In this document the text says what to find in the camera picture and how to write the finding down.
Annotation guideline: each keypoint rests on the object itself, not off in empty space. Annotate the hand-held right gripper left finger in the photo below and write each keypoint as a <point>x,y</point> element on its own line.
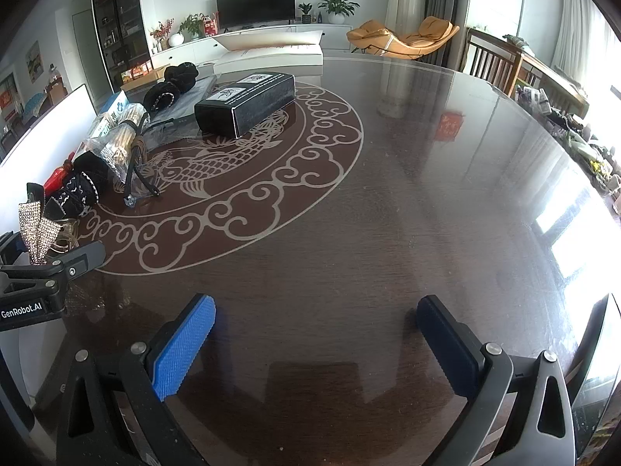
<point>184,344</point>

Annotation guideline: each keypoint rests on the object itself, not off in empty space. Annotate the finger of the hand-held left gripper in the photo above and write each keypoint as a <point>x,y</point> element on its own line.
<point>87,255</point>
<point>9,248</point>

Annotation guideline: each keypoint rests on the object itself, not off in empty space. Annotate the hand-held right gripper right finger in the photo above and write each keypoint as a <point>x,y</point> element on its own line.
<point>451,349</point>

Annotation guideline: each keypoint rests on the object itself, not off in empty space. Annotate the rhinestone bow hair clip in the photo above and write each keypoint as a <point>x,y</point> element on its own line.
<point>39,235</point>

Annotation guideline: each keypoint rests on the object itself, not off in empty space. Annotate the black patterned pouch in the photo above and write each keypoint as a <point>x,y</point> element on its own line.
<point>65,201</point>

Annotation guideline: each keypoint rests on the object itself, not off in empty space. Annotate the thin black hairband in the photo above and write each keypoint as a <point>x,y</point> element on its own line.
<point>130,199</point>

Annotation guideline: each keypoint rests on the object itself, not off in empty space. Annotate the red plastic packet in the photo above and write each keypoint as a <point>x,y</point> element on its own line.
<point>56,178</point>

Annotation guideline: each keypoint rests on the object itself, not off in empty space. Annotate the black pearl hair scrunchie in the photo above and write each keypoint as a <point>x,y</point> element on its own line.
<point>90,172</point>

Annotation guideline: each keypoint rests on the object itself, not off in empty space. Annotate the gold cosmetic tube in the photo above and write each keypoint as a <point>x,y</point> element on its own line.
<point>123,138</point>

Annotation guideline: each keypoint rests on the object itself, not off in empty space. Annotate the white blue cream box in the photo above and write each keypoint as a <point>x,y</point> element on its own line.
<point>114,107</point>

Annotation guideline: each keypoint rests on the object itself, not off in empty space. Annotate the black cloth bundle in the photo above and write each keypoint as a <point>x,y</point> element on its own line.
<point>162,97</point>

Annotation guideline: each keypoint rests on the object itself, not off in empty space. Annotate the phone case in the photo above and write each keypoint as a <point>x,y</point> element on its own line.
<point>194,94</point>

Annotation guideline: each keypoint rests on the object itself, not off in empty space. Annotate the plain black scrunchie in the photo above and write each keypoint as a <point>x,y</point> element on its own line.
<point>181,74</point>

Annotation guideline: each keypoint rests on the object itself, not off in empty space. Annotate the black rectangular box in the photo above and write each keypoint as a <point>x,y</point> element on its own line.
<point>252,102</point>

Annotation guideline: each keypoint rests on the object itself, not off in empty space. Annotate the clear gold hair claw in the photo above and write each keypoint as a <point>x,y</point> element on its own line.
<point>68,239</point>

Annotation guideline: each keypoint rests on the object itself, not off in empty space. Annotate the white board panel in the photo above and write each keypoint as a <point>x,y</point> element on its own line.
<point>48,126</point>

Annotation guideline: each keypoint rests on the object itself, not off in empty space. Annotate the dark tablet screen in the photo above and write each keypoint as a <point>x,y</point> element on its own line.
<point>589,374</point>

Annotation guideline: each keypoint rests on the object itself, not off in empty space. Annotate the cardboard box of snacks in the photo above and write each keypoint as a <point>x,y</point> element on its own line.
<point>143,73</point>

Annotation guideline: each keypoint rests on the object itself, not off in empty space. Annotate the white television cabinet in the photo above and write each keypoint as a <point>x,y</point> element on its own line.
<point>194,51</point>

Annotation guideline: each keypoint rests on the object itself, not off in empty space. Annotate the white vase with red flowers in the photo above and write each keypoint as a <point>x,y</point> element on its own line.
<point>175,39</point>

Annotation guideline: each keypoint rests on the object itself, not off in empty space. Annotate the dark glass display cabinet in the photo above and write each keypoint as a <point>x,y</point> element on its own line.
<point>121,19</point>

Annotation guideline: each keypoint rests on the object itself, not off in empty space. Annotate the pile of small clutter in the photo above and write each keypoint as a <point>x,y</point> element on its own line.
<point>572,131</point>

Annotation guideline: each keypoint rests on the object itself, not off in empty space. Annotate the bushy green potted plant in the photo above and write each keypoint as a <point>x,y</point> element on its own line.
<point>191,26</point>

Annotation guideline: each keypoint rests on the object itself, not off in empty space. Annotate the red gift box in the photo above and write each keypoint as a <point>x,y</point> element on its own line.
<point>210,26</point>

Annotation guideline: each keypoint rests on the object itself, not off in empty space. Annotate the white low bench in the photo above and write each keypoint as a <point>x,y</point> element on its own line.
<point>271,60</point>

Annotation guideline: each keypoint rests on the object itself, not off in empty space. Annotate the cream long cushion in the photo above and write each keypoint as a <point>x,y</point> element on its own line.
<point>271,39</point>

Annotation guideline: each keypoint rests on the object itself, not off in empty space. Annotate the wooden slatted chair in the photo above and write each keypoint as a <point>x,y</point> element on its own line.
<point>485,63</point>

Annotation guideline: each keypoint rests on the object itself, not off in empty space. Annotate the wooden side table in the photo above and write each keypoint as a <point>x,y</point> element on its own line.
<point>548,73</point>

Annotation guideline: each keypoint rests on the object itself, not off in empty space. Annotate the black television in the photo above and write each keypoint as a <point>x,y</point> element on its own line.
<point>254,5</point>

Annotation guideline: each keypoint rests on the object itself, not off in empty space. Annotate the orange lounge chair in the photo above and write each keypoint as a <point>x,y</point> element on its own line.
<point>412,39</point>

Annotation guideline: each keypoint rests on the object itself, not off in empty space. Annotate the small green potted plant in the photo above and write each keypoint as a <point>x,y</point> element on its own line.
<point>305,12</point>

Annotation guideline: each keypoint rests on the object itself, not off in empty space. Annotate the white sheer window curtain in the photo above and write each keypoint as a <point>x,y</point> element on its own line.
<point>587,34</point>

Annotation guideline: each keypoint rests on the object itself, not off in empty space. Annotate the grey curtain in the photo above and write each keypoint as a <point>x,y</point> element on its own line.
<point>441,5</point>

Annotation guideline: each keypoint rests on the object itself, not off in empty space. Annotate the white drape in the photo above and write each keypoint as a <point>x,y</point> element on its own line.
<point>407,0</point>

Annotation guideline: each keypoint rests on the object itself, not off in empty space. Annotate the large green potted plant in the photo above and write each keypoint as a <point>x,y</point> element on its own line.
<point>338,7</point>

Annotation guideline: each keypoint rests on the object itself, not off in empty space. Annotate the framed wall picture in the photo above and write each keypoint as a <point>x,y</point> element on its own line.
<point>33,60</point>

